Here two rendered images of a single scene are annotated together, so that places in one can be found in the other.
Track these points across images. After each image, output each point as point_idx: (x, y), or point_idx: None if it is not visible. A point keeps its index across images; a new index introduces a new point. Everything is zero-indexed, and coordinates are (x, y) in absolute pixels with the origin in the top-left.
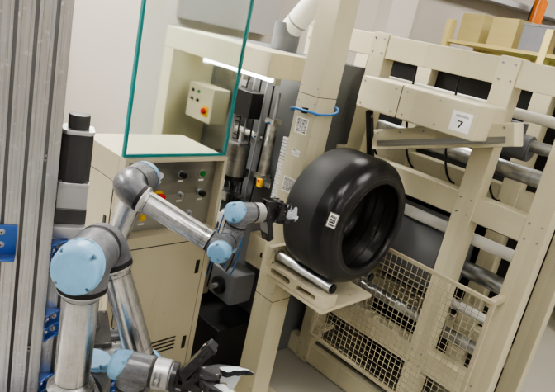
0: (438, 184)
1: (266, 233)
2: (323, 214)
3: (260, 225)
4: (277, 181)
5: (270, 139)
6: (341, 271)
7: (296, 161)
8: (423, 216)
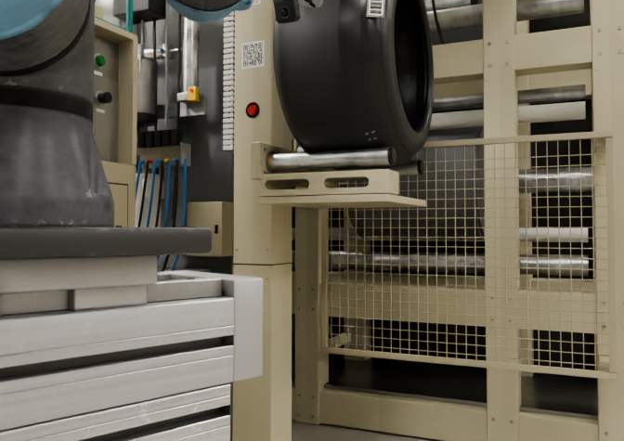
0: (451, 45)
1: (287, 3)
2: (357, 2)
3: None
4: (230, 62)
5: (192, 33)
6: (399, 119)
7: (257, 11)
8: (434, 117)
